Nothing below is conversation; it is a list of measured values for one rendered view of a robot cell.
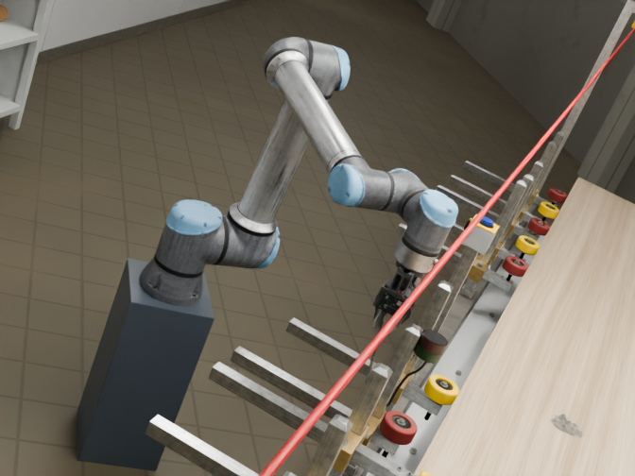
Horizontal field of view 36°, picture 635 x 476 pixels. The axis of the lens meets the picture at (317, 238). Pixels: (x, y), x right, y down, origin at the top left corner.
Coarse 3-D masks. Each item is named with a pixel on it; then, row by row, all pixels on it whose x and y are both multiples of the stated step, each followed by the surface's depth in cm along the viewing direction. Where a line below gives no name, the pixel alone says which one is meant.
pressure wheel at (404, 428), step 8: (384, 416) 218; (392, 416) 219; (400, 416) 220; (408, 416) 221; (384, 424) 217; (392, 424) 216; (400, 424) 217; (408, 424) 219; (416, 424) 220; (384, 432) 217; (392, 432) 215; (400, 432) 215; (408, 432) 216; (416, 432) 217; (392, 440) 216; (400, 440) 216; (408, 440) 217; (384, 456) 222
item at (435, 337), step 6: (426, 336) 213; (432, 336) 214; (438, 336) 215; (432, 342) 212; (438, 342) 213; (444, 342) 214; (414, 354) 218; (438, 354) 213; (408, 360) 216; (420, 366) 217; (414, 372) 218; (396, 390) 221; (390, 402) 223
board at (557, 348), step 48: (576, 192) 430; (576, 240) 373; (624, 240) 395; (528, 288) 314; (576, 288) 330; (624, 288) 346; (528, 336) 283; (576, 336) 295; (624, 336) 308; (480, 384) 248; (528, 384) 257; (576, 384) 267; (624, 384) 278; (480, 432) 228; (528, 432) 236; (624, 432) 254
